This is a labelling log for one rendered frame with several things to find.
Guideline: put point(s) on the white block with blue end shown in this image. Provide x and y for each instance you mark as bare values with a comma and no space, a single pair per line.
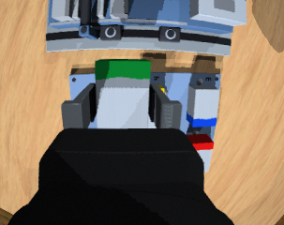
202,105

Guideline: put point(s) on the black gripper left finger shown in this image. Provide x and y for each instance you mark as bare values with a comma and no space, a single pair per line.
79,112

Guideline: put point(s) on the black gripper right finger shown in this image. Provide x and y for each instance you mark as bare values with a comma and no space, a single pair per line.
165,113

